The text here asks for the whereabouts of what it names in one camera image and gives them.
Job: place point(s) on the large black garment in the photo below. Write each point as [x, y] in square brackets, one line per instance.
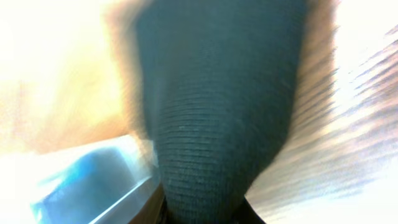
[219, 80]

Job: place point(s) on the blue sequin fabric bundle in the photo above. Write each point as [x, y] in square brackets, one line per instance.
[85, 189]

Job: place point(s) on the clear plastic storage bin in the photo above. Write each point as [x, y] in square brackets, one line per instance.
[21, 174]

